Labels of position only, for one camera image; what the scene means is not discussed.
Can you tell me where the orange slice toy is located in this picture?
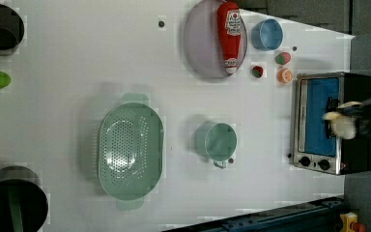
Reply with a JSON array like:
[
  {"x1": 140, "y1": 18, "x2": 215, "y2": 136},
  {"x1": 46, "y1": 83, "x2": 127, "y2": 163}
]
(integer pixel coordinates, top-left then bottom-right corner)
[{"x1": 277, "y1": 68, "x2": 294, "y2": 84}]

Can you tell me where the black cylinder top left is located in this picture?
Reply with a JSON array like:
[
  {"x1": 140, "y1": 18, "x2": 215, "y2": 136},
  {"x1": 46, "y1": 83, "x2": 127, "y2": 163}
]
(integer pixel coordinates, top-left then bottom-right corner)
[{"x1": 0, "y1": 4, "x2": 25, "y2": 50}]

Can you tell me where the green mug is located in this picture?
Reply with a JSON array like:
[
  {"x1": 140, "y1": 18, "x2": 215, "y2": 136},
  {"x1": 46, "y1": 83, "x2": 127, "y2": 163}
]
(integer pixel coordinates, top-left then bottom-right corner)
[{"x1": 194, "y1": 122, "x2": 238, "y2": 169}]

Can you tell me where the silver toaster oven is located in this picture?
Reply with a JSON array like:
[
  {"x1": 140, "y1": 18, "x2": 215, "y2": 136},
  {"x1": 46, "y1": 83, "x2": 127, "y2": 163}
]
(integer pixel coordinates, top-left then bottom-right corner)
[{"x1": 292, "y1": 72, "x2": 371, "y2": 175}]

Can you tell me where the blue metal frame rail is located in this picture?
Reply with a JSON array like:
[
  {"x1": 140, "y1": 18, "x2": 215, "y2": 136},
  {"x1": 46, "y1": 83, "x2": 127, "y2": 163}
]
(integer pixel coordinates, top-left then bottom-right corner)
[{"x1": 165, "y1": 197, "x2": 349, "y2": 232}]

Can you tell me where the yellow red button box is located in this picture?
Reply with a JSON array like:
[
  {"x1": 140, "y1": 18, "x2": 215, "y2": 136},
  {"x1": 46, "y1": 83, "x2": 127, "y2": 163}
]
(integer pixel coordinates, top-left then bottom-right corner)
[{"x1": 340, "y1": 212, "x2": 366, "y2": 232}]

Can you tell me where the black cylinder bottom left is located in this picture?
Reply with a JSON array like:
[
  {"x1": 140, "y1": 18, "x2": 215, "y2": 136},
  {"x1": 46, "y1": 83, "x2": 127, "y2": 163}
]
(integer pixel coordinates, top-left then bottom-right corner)
[{"x1": 0, "y1": 166, "x2": 49, "y2": 232}]

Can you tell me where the green perforated colander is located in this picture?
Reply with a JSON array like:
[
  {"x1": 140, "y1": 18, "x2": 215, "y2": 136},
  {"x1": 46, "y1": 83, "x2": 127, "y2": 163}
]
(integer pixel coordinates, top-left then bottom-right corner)
[{"x1": 98, "y1": 93, "x2": 164, "y2": 211}]

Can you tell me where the red plush ketchup bottle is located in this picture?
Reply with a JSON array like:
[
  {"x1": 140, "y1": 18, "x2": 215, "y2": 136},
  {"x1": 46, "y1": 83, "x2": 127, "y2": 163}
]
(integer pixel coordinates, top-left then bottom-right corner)
[{"x1": 216, "y1": 2, "x2": 242, "y2": 74}]

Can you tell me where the plush strawberry toy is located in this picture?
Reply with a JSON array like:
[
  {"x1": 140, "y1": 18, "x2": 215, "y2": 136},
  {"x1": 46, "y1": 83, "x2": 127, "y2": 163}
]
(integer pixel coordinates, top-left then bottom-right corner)
[{"x1": 251, "y1": 66, "x2": 264, "y2": 78}]

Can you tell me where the yellow plush peeled banana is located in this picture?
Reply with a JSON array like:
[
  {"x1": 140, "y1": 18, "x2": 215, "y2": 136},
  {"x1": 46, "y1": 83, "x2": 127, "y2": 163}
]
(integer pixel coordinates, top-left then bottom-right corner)
[{"x1": 323, "y1": 101, "x2": 362, "y2": 140}]

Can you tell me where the grey round plate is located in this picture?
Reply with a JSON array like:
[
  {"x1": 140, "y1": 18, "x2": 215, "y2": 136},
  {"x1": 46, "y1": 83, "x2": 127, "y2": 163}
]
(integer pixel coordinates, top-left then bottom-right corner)
[{"x1": 183, "y1": 0, "x2": 247, "y2": 78}]

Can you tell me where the red green plush fruit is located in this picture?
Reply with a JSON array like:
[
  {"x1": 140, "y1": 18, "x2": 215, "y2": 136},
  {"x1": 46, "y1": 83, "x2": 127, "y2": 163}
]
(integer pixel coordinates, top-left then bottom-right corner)
[{"x1": 274, "y1": 52, "x2": 292, "y2": 66}]

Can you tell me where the blue cup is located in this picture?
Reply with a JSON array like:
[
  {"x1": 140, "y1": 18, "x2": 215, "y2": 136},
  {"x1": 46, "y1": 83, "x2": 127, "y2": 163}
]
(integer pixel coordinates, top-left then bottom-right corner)
[{"x1": 251, "y1": 18, "x2": 284, "y2": 51}]

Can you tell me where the black cylinder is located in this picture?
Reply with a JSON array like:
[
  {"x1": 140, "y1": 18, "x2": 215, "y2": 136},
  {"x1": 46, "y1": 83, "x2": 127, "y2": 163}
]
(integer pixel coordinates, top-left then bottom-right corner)
[
  {"x1": 0, "y1": 166, "x2": 49, "y2": 232},
  {"x1": 0, "y1": 4, "x2": 25, "y2": 50}
]

